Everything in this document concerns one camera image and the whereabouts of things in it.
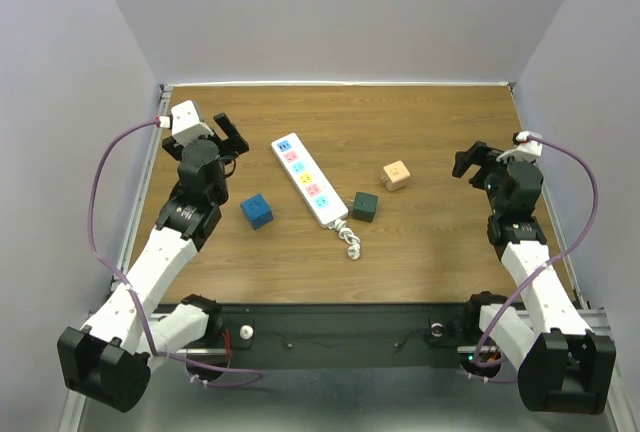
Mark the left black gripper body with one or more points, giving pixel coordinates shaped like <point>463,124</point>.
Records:
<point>222,195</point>

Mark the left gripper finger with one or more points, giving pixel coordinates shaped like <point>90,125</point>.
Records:
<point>235,142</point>
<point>226,126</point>

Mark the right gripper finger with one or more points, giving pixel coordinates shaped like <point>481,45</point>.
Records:
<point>462,163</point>
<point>484,157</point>

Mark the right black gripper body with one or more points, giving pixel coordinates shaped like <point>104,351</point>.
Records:
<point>492,182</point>

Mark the blue cube plug adapter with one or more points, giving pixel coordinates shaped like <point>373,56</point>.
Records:
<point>257,211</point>

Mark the orange cube plug adapter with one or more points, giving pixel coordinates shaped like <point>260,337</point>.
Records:
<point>395,175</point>

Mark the dark green cube adapter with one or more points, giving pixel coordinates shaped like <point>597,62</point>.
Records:
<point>364,206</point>

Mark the white multicolour power strip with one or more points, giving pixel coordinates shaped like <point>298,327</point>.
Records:
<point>309,180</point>

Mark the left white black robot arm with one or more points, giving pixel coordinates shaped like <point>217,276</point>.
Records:
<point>111,357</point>

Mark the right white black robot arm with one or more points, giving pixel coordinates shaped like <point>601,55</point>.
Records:
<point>562,365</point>

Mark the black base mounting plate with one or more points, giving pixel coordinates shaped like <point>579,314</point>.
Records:
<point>339,336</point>

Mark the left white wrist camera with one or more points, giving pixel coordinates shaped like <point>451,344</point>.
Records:
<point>187,124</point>

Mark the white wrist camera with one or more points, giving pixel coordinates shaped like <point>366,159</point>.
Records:
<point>527,147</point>
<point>187,124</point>

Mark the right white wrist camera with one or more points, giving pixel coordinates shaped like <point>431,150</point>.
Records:
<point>527,147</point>

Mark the right aluminium frame rail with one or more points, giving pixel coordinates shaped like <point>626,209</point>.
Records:
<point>619,411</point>

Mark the aluminium frame rail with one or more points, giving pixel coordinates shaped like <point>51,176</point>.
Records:
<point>619,411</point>
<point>71,418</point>

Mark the left aluminium frame rail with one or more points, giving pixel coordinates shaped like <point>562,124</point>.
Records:
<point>71,418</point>

